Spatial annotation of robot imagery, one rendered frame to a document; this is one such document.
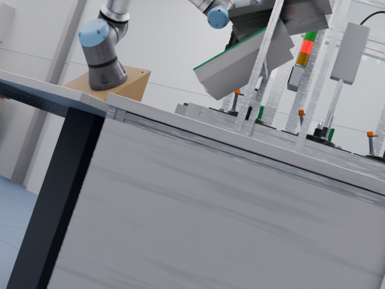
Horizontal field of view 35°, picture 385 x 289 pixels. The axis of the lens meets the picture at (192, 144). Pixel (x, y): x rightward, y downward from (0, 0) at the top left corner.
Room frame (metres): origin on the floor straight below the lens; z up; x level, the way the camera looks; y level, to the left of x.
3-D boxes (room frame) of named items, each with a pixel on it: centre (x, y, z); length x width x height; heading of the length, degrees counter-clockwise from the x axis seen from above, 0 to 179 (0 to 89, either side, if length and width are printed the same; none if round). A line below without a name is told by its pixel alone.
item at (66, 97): (2.34, 0.34, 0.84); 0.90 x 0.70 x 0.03; 142
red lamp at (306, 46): (2.35, -0.30, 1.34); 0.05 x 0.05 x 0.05
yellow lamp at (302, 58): (2.35, -0.30, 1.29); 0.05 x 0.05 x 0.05
